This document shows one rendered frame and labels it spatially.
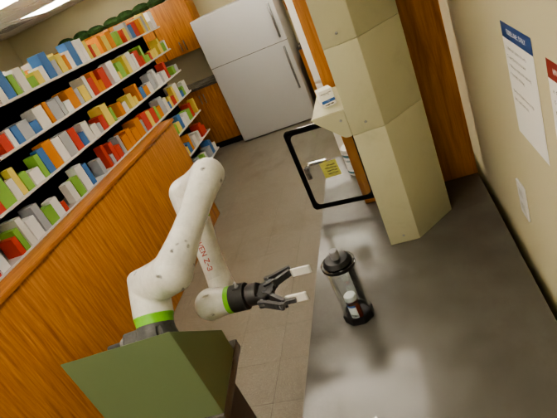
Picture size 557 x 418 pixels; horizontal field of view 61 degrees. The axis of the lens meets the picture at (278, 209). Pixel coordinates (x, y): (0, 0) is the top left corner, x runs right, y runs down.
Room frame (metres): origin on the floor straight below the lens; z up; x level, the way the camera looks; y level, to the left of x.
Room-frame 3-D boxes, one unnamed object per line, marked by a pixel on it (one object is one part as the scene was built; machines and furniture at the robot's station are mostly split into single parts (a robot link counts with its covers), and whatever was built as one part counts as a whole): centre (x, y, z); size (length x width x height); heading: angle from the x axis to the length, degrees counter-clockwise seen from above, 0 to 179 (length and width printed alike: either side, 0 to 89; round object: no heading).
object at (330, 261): (1.22, -0.10, 1.18); 0.09 x 0.09 x 0.07
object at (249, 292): (1.31, 0.17, 1.12); 0.09 x 0.08 x 0.07; 71
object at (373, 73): (1.61, -0.50, 1.33); 0.32 x 0.25 x 0.77; 161
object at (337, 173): (1.87, -0.29, 1.19); 0.30 x 0.01 x 0.40; 63
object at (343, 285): (1.22, -0.10, 1.06); 0.11 x 0.11 x 0.21
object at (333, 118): (1.67, -0.33, 1.46); 0.32 x 0.11 x 0.10; 161
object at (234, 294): (1.33, 0.24, 1.12); 0.09 x 0.06 x 0.12; 161
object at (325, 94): (1.62, -0.32, 1.54); 0.05 x 0.05 x 0.06; 89
